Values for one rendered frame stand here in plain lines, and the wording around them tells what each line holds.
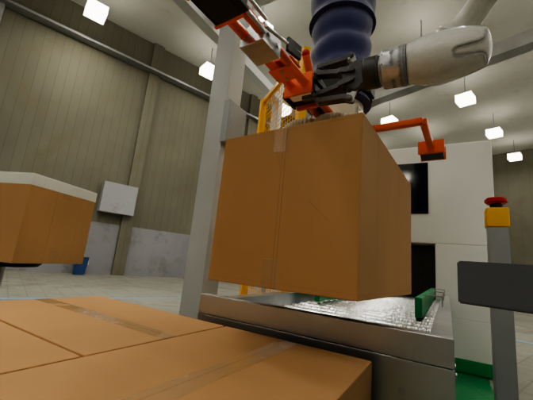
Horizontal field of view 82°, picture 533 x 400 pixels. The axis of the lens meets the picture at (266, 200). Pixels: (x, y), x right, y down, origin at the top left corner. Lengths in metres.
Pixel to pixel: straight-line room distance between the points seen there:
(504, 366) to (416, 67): 1.01
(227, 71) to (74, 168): 7.11
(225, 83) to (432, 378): 2.00
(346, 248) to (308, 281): 0.11
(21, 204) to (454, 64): 1.67
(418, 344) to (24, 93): 9.22
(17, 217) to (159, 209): 7.87
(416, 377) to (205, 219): 1.50
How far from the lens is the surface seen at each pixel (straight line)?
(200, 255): 1.98
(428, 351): 0.80
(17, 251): 1.72
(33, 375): 0.59
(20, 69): 9.61
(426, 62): 0.77
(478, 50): 0.78
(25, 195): 1.73
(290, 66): 0.78
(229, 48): 2.45
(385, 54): 0.80
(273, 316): 0.90
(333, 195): 0.68
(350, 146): 0.70
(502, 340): 1.37
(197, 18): 3.72
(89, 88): 9.71
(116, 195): 8.87
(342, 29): 1.19
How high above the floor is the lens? 0.73
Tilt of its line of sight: 11 degrees up
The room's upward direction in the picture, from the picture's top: 6 degrees clockwise
